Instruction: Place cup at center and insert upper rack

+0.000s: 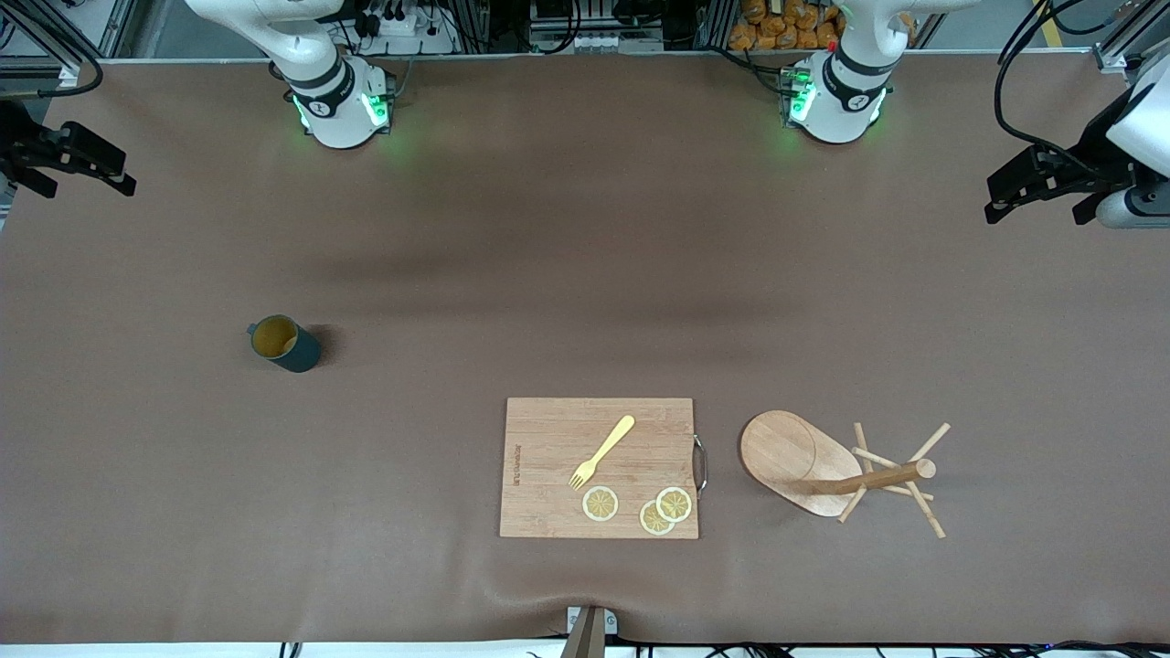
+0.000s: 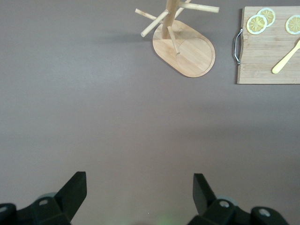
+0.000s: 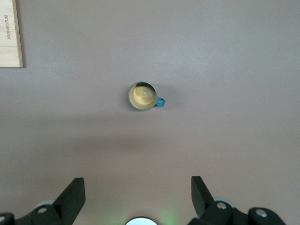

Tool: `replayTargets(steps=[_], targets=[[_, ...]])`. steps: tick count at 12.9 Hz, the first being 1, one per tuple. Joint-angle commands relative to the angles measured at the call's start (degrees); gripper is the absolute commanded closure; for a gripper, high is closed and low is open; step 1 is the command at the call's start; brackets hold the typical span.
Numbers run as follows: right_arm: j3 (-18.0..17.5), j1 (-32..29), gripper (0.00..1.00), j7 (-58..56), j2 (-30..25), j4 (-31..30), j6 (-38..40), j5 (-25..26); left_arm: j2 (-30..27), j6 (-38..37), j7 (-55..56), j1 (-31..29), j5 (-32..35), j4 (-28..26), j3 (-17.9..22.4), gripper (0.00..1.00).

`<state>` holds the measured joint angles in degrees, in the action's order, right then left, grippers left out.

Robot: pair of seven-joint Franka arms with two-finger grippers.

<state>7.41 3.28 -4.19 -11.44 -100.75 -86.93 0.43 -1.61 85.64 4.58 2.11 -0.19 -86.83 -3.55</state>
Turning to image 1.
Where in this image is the teal cup with yellow inside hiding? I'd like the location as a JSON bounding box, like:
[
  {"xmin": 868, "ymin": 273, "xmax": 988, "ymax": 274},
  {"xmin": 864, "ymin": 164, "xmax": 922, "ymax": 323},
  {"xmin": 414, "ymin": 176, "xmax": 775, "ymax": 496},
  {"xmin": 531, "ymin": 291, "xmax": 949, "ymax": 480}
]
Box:
[{"xmin": 247, "ymin": 314, "xmax": 323, "ymax": 374}]

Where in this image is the yellow plastic fork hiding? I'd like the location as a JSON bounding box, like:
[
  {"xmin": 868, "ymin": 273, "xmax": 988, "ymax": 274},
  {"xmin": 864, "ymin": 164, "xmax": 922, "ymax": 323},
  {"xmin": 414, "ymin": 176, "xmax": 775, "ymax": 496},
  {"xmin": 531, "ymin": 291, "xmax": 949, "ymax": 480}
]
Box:
[{"xmin": 569, "ymin": 415, "xmax": 636, "ymax": 491}]

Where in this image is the bag of orange bread rolls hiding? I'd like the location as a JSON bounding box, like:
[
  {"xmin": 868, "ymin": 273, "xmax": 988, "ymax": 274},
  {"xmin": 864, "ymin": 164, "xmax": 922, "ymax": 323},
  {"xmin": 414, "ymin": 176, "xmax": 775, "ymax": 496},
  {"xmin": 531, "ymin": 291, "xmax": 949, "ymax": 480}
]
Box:
[{"xmin": 729, "ymin": 0, "xmax": 846, "ymax": 51}]

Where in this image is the wooden mug rack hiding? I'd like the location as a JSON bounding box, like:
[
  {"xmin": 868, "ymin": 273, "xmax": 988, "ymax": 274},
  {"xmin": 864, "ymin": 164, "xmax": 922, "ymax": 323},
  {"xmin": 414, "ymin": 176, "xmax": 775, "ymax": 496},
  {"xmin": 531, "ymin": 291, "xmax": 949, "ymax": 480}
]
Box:
[{"xmin": 739, "ymin": 409, "xmax": 952, "ymax": 539}]

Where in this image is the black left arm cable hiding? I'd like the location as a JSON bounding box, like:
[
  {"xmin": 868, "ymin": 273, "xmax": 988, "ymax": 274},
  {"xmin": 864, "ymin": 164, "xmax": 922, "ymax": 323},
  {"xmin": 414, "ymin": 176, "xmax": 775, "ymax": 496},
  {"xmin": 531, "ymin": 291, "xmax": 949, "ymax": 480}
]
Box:
[{"xmin": 994, "ymin": 0, "xmax": 1112, "ymax": 173}]

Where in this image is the white power strip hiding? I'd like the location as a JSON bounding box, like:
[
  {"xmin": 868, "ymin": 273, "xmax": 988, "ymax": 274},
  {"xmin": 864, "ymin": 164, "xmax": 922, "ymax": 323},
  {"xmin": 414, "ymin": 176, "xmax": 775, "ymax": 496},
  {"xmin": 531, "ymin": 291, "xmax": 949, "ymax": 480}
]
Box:
[
  {"xmin": 352, "ymin": 0, "xmax": 458, "ymax": 56},
  {"xmin": 530, "ymin": 27, "xmax": 664, "ymax": 54}
]

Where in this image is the aluminium frame post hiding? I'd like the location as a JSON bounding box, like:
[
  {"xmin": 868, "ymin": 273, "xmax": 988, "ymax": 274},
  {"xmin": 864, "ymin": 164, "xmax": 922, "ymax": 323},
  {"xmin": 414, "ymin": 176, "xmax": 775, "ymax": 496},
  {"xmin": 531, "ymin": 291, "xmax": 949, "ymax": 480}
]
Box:
[
  {"xmin": 0, "ymin": 0, "xmax": 138, "ymax": 88},
  {"xmin": 1094, "ymin": 0, "xmax": 1170, "ymax": 72}
]

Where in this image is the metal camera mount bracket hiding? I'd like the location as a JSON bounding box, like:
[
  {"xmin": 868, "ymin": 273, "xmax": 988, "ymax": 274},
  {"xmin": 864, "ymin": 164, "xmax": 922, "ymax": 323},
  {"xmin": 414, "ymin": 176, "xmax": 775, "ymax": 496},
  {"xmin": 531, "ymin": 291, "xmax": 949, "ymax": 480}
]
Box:
[{"xmin": 559, "ymin": 605, "xmax": 619, "ymax": 658}]

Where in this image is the wooden cutting board, metal handle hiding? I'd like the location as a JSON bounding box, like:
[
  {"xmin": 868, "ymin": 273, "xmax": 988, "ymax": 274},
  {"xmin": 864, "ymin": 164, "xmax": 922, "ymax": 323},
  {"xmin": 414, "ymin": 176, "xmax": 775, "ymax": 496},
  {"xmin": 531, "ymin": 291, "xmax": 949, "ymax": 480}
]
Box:
[{"xmin": 499, "ymin": 397, "xmax": 709, "ymax": 540}]

